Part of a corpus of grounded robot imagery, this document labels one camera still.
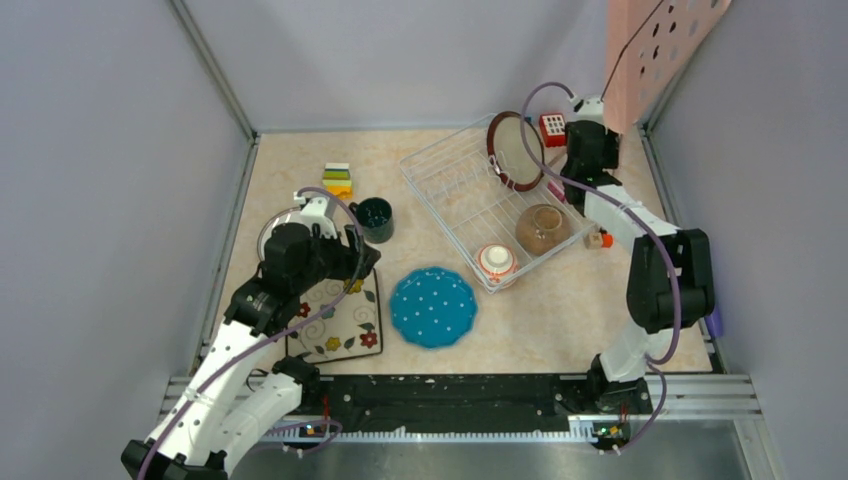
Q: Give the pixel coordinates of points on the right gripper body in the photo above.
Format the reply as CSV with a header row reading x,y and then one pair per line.
x,y
611,150

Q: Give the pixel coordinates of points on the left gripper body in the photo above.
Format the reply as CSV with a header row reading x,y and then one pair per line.
x,y
329,259

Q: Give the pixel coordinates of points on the round white plate red lettering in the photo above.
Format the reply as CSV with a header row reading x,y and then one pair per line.
x,y
291,215

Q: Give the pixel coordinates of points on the dark green ceramic mug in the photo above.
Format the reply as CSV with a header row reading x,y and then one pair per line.
x,y
375,215

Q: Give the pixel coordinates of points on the square floral ceramic plate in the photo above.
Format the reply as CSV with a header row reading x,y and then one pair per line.
x,y
352,329

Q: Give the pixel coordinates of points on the red-rimmed cream round plate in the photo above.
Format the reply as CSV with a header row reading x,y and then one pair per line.
x,y
508,157

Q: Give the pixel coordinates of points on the brown speckled ceramic bowl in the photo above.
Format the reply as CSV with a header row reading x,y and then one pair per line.
x,y
542,227

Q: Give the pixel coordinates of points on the orange patterned white bowl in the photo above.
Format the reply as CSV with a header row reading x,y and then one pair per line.
x,y
496,262

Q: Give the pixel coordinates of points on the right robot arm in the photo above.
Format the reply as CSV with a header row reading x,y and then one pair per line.
x,y
670,282

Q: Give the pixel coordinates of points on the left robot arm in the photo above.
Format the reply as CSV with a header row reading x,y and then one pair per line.
x,y
205,436

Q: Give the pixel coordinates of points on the red toy calculator block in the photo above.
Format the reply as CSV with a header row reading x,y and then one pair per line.
x,y
553,129

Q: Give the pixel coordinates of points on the pink green toy brick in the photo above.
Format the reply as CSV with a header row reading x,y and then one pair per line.
x,y
557,191

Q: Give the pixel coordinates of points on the stacked colourful toy blocks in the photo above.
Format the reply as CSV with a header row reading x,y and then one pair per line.
x,y
336,179

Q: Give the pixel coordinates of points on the orange and wood toy cubes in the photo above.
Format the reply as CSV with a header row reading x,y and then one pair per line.
x,y
598,240

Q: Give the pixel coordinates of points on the pink perforated board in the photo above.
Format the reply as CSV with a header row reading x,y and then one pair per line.
x,y
647,43

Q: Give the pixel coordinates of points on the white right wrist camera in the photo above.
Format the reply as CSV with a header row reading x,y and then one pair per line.
x,y
589,108

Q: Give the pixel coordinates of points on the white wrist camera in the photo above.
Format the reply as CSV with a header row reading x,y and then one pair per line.
x,y
317,210
589,108

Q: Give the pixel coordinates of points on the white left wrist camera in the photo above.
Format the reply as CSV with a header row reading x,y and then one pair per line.
x,y
317,210

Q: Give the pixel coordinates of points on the white wire dish rack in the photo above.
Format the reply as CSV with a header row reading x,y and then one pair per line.
x,y
454,181

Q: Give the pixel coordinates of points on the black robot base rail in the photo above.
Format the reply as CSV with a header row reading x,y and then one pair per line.
x,y
572,392

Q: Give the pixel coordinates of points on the purple handle tool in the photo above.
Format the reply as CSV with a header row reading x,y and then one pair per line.
x,y
714,324

